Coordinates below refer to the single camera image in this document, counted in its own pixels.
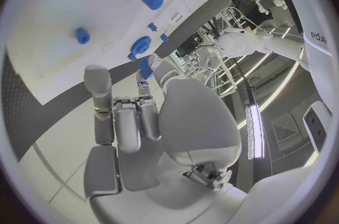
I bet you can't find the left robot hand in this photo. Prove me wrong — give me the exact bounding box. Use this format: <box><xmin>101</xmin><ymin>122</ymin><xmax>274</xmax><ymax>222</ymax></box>
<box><xmin>181</xmin><ymin>45</ymin><xmax>224</xmax><ymax>85</ymax></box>

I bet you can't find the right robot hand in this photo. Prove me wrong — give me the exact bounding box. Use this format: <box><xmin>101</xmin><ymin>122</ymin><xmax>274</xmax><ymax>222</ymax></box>
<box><xmin>83</xmin><ymin>54</ymin><xmax>251</xmax><ymax>224</ymax></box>

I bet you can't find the blue block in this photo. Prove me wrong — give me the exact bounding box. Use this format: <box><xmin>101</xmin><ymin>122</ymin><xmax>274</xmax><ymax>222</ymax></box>
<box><xmin>138</xmin><ymin>56</ymin><xmax>155</xmax><ymax>80</ymax></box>

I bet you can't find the white task board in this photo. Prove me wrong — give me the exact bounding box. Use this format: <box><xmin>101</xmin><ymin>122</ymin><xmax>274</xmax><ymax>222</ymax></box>
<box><xmin>5</xmin><ymin>0</ymin><xmax>250</xmax><ymax>107</ymax></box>

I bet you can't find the glowing light bar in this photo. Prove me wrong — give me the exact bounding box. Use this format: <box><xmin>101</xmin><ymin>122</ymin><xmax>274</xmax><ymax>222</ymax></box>
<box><xmin>244</xmin><ymin>100</ymin><xmax>267</xmax><ymax>160</ymax></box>

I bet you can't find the blue gear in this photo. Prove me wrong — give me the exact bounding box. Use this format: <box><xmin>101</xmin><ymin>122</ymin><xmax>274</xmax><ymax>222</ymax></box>
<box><xmin>130</xmin><ymin>35</ymin><xmax>153</xmax><ymax>58</ymax></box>

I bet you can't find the blue short cylinder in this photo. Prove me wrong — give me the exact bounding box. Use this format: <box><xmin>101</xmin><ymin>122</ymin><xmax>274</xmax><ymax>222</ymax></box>
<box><xmin>75</xmin><ymin>27</ymin><xmax>92</xmax><ymax>45</ymax></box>

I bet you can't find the white cable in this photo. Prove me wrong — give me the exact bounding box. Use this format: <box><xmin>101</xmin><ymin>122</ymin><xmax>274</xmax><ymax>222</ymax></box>
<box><xmin>224</xmin><ymin>6</ymin><xmax>303</xmax><ymax>39</ymax></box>

